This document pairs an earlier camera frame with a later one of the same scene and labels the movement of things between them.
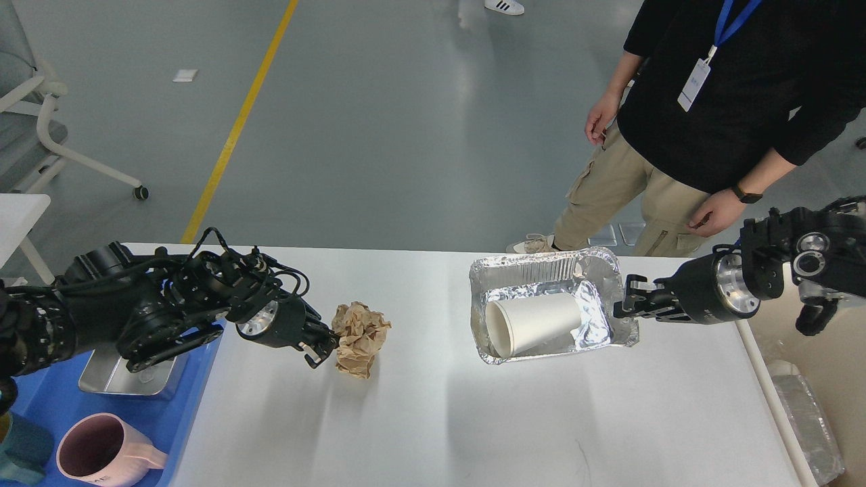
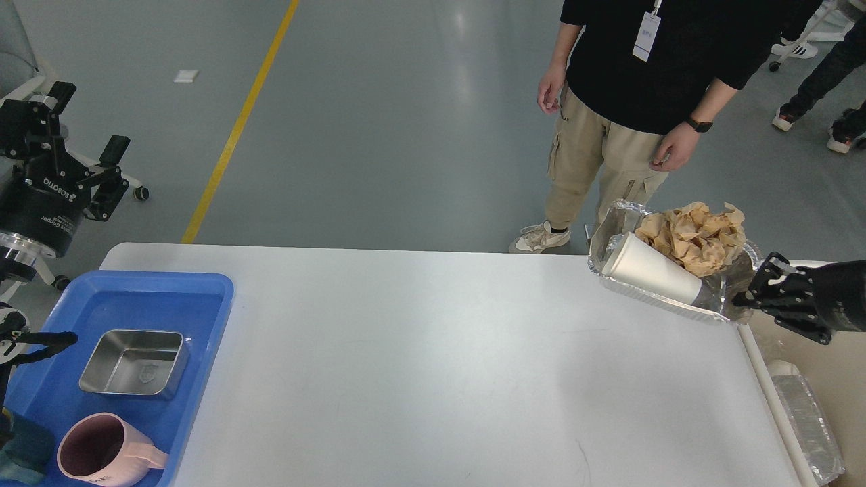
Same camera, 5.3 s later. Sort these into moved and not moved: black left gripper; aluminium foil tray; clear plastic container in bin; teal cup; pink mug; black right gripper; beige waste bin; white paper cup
Moved: white paper cup; black left gripper; black right gripper; aluminium foil tray
Not moved: pink mug; teal cup; beige waste bin; clear plastic container in bin
